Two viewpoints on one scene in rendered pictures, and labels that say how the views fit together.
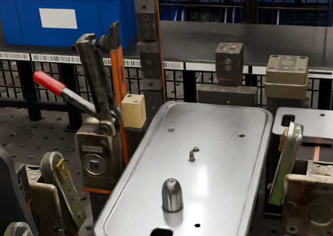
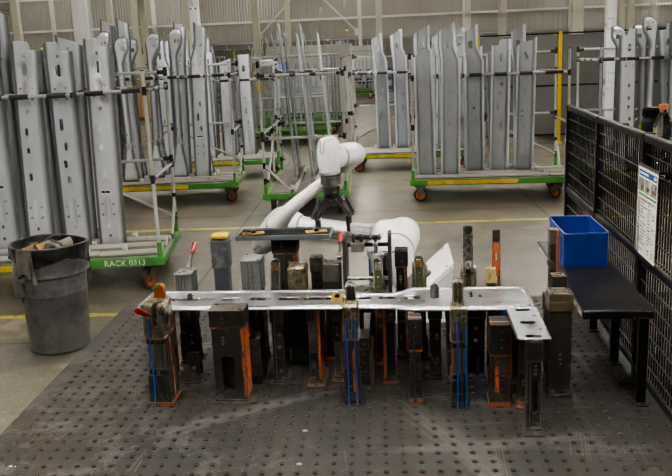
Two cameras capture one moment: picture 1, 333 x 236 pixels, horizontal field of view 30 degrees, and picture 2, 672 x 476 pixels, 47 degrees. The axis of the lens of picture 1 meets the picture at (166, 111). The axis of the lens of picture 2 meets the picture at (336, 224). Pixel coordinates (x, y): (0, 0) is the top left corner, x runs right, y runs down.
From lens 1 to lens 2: 2.49 m
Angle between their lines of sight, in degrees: 74
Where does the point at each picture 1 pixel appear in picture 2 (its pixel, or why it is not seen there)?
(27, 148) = not seen: hidden behind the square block
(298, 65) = (558, 292)
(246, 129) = (506, 302)
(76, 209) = (419, 282)
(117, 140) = (468, 278)
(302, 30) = (635, 299)
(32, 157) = not seen: hidden behind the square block
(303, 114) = (532, 312)
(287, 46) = (604, 297)
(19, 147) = not seen: hidden behind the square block
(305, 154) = (499, 319)
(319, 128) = (518, 315)
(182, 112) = (514, 290)
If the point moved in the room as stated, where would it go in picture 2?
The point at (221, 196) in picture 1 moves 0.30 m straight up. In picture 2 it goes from (445, 302) to (444, 216)
